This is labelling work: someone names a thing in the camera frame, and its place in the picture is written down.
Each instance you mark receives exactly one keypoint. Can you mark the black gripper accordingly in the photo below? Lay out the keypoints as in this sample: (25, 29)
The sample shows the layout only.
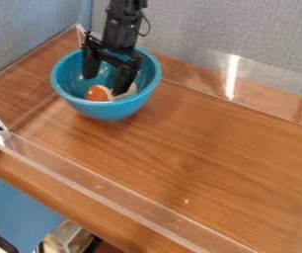
(96, 52)

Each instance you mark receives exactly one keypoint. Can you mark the brown and white toy mushroom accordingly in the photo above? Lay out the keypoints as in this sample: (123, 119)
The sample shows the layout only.
(100, 93)

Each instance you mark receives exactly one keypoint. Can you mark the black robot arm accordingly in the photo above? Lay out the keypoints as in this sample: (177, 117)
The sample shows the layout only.
(116, 47)

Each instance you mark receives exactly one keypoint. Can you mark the blue bowl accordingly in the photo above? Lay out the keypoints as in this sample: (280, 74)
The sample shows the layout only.
(70, 86)

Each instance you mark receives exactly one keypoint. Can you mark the clear acrylic barrier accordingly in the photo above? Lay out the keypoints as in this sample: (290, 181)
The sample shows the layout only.
(197, 175)

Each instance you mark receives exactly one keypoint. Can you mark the grey metal object under table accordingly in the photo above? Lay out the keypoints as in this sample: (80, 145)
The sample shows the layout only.
(68, 238)

